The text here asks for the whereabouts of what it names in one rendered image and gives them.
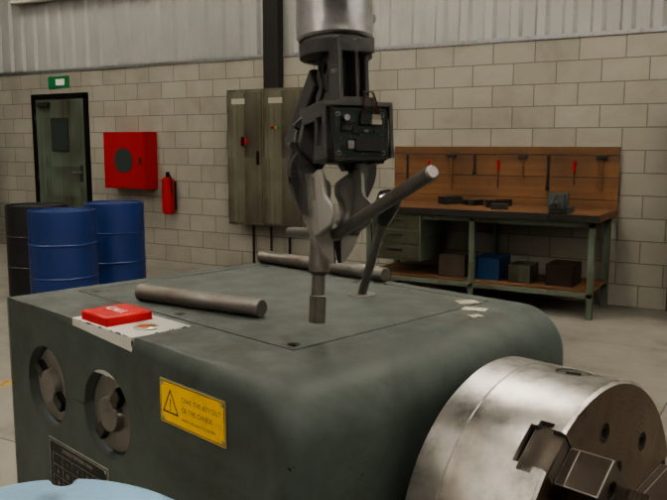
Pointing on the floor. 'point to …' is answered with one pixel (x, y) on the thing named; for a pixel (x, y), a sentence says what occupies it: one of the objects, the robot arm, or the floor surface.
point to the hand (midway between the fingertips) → (333, 250)
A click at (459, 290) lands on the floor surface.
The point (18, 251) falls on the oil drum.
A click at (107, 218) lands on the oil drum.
